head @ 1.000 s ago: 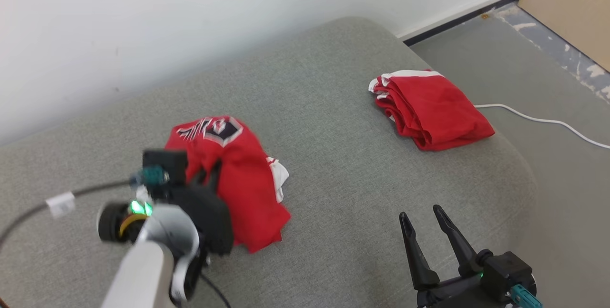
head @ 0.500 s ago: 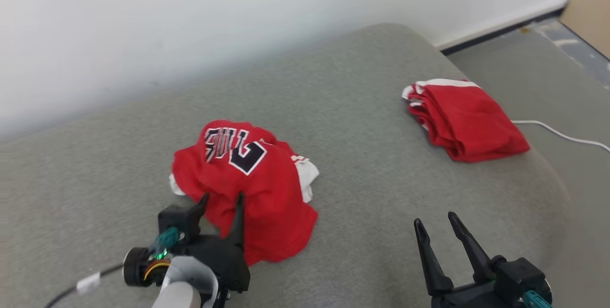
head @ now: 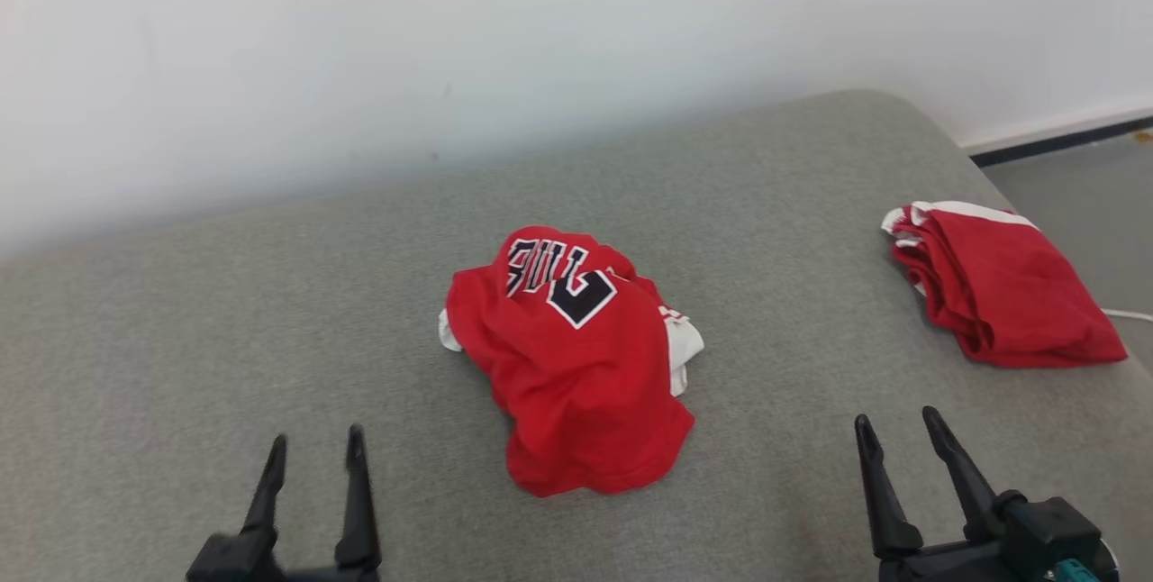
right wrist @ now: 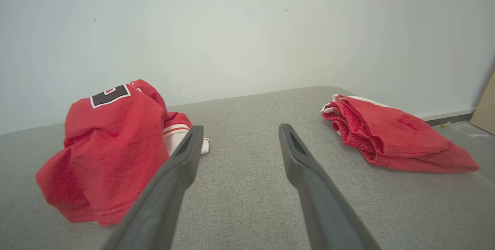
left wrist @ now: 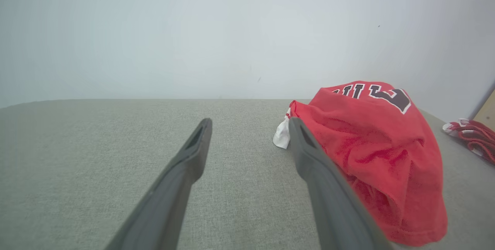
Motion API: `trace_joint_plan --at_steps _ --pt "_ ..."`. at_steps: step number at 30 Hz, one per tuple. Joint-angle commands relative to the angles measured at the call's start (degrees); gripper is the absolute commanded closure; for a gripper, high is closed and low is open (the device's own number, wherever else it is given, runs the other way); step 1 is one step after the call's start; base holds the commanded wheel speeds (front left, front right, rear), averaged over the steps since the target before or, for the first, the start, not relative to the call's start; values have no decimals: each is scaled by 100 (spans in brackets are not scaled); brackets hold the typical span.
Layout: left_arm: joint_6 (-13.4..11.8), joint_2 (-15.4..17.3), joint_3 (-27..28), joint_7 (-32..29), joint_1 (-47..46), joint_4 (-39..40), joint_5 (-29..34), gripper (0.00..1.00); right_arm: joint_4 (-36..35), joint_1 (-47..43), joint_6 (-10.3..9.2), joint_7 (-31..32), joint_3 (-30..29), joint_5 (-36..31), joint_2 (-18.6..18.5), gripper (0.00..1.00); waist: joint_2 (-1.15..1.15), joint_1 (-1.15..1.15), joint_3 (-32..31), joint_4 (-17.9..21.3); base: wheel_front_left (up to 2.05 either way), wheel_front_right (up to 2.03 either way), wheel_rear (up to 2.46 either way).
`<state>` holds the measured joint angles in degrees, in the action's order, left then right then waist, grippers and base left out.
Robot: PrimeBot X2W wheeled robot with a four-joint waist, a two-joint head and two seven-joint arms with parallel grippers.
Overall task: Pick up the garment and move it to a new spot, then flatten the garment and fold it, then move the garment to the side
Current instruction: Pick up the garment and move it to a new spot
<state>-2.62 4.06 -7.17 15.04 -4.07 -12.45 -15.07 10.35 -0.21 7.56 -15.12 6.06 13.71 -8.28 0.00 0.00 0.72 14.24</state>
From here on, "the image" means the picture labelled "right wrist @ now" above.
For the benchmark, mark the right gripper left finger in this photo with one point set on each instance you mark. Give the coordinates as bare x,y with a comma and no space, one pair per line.
162,203

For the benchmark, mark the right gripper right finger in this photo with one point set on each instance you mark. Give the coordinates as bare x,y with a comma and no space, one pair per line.
321,203

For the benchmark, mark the red shirt white sleeves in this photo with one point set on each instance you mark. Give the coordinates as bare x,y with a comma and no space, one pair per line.
108,153

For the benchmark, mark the red basketball shorts white stripes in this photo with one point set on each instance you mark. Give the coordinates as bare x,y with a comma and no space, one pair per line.
398,137

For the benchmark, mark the grey fabric sofa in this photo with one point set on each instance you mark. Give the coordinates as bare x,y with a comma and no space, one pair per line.
243,188

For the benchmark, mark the white wall baseboard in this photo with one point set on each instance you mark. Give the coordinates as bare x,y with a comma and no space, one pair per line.
448,113

